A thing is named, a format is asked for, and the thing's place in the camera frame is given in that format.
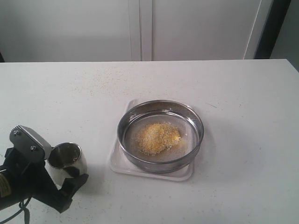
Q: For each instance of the stainless steel cup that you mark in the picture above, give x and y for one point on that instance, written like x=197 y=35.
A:
x=66 y=160

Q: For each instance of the yellow millet grain pile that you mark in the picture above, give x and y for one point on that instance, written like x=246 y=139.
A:
x=156 y=137

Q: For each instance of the round stainless steel sieve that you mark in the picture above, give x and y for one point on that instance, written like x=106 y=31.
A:
x=130 y=149

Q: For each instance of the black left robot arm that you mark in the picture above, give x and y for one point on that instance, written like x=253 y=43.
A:
x=32 y=168

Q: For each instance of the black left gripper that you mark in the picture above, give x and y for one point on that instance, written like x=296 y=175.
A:
x=26 y=176

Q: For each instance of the white cabinet doors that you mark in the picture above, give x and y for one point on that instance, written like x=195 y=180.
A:
x=130 y=30

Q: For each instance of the white square plastic tray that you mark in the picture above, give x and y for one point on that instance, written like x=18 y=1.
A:
x=116 y=168

